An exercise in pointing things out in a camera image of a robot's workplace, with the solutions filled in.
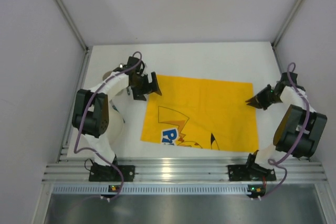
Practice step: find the left aluminium corner post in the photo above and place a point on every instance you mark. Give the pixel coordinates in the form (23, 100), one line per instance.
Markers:
(71, 24)

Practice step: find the cream paper cup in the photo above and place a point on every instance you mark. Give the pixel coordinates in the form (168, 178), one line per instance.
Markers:
(111, 85)

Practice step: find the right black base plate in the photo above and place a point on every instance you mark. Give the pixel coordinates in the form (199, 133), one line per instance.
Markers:
(244, 172)

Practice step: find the aluminium corner post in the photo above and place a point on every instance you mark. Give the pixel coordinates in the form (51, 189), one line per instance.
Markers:
(71, 24)
(287, 22)

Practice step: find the right aluminium corner post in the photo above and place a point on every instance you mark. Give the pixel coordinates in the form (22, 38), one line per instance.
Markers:
(287, 22)

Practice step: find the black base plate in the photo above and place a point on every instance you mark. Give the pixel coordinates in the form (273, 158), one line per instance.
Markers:
(244, 172)
(99, 173)

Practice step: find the cream upturned bowl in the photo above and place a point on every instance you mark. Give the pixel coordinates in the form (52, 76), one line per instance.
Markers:
(115, 126)

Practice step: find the metal fork green handle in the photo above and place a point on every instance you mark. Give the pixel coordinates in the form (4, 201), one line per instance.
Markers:
(115, 108)

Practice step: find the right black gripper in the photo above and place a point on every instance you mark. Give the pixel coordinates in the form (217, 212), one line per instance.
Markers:
(263, 98)

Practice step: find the metal spoon green handle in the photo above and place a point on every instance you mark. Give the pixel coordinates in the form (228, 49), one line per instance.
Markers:
(123, 80)

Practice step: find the aluminium mounting rail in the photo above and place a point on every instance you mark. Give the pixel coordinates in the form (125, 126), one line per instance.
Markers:
(178, 170)

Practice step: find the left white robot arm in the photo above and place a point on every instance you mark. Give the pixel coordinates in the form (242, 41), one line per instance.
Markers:
(91, 115)

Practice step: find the slotted cable duct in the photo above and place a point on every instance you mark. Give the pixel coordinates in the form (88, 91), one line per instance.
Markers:
(159, 189)

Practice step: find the yellow printed cloth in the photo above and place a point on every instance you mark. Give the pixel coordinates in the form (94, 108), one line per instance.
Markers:
(203, 114)

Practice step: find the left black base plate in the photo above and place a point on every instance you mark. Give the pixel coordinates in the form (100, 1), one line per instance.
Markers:
(99, 173)

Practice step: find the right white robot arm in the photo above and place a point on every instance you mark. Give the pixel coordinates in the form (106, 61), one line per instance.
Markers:
(299, 131)

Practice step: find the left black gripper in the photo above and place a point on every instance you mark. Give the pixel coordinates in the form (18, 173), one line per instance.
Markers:
(144, 85)

